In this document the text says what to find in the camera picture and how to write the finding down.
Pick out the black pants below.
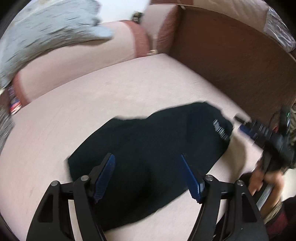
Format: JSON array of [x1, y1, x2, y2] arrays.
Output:
[[68, 102, 233, 232]]

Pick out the person's right hand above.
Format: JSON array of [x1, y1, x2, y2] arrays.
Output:
[[248, 169, 285, 200]]

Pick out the houndstooth checked garment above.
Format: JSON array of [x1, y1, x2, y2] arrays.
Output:
[[0, 106, 15, 153]]

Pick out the red white blue packet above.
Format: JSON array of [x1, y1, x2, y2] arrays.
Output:
[[8, 85, 22, 115]]

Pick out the pink brown side cushion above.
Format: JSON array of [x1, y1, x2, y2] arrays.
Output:
[[140, 4, 180, 54]]

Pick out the pink bolster cushion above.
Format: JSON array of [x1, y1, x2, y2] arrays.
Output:
[[13, 20, 150, 106]]

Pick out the grey quilted pillow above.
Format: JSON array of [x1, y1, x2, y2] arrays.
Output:
[[1, 1, 113, 88]]

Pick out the brown wooden bed frame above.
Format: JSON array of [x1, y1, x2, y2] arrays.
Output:
[[170, 6, 295, 123]]

